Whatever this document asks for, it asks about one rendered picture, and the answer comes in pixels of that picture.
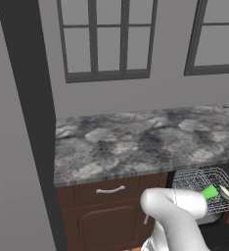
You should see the brown drawer front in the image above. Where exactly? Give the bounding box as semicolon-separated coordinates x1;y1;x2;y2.
72;173;169;208

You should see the tall grey cabinet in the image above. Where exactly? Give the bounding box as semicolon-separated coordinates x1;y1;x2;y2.
0;0;69;251

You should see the silver drawer handle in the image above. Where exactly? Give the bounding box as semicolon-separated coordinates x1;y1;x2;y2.
95;184;126;195

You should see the brown cupboard door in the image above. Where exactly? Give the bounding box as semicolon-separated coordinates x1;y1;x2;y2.
60;197;158;251

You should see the pale bowl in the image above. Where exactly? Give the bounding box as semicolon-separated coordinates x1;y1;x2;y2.
218;184;229;202

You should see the green cup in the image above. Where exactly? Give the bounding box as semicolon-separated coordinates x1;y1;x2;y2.
201;184;220;201

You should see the wire dishwasher rack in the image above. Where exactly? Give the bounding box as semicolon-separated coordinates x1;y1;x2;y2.
171;167;229;217

